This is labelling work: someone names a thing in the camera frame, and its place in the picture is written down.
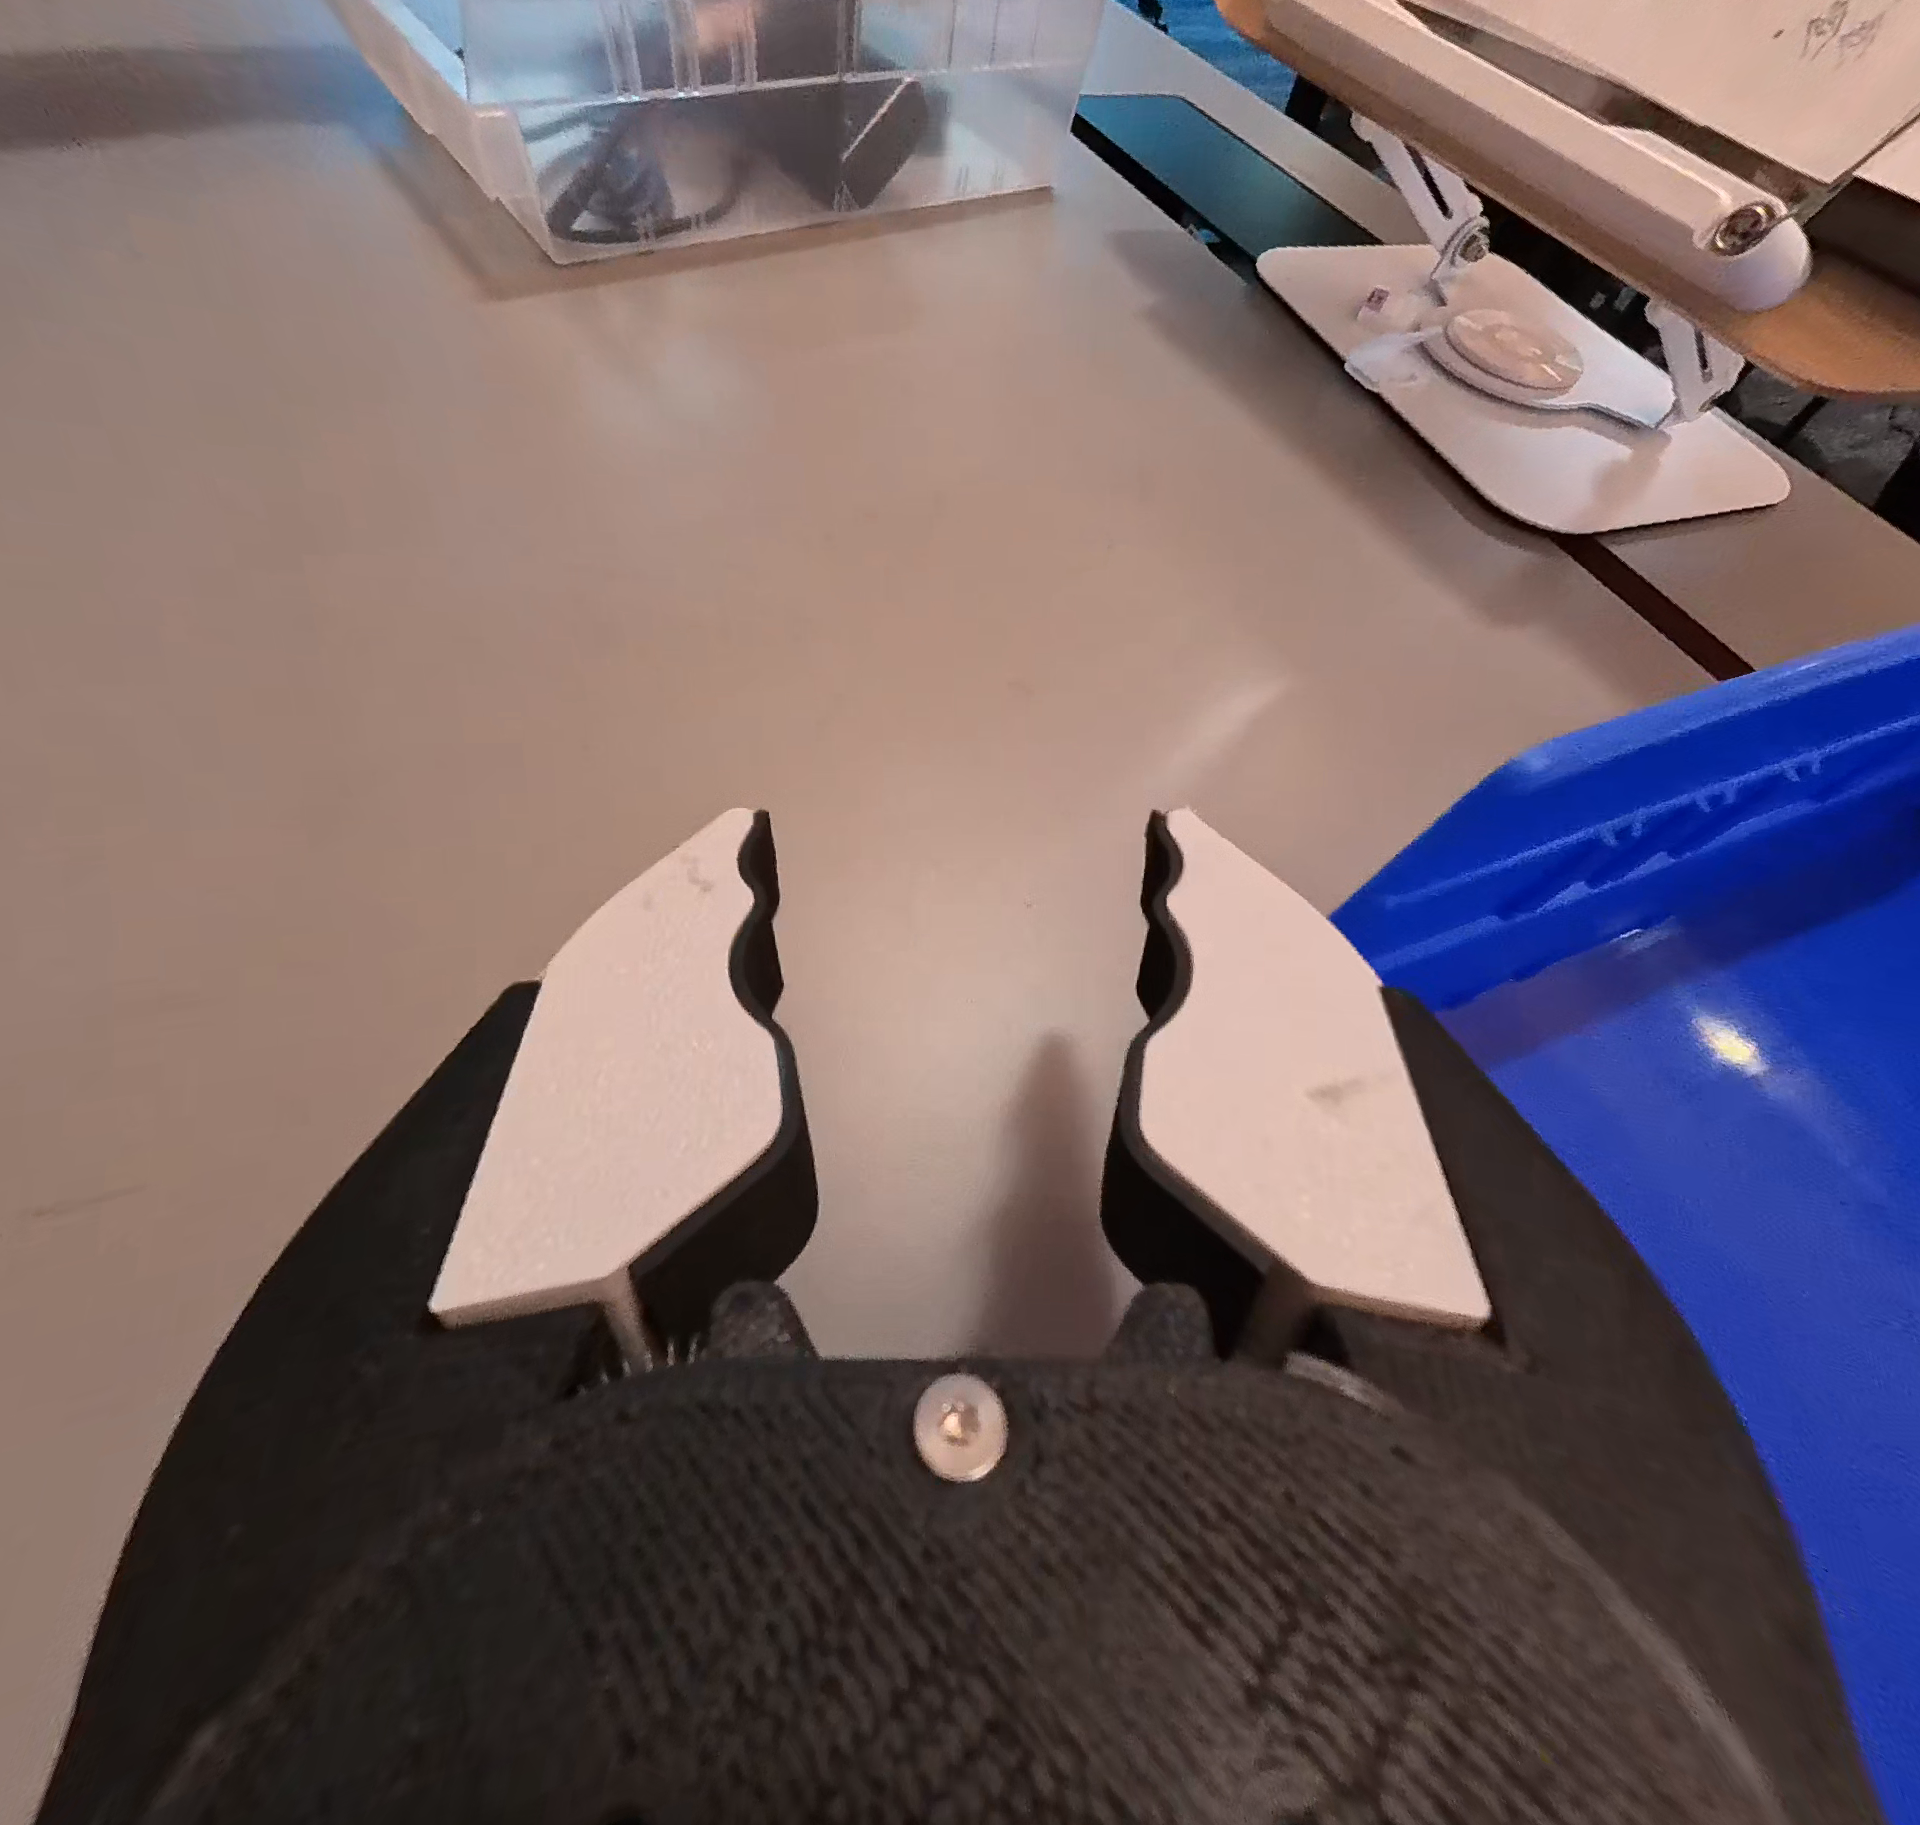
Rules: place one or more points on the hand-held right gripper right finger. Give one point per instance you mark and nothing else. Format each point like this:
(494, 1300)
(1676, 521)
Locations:
(1290, 1105)

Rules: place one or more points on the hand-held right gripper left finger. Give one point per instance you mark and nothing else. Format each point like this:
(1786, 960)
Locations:
(630, 1105)

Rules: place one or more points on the clear plastic bin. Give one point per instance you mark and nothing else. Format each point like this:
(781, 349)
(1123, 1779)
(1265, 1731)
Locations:
(451, 100)

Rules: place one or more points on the grey desk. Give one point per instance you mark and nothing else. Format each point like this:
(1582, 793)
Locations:
(451, 581)

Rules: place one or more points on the blue plastic bin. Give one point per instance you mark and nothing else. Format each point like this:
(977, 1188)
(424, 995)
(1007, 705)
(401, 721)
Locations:
(1724, 1105)

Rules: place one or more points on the black flat device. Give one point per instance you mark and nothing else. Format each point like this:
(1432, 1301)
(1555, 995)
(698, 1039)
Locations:
(1185, 153)

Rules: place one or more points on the white document stand wooden board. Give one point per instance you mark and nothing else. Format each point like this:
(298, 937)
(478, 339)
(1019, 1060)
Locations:
(1501, 100)

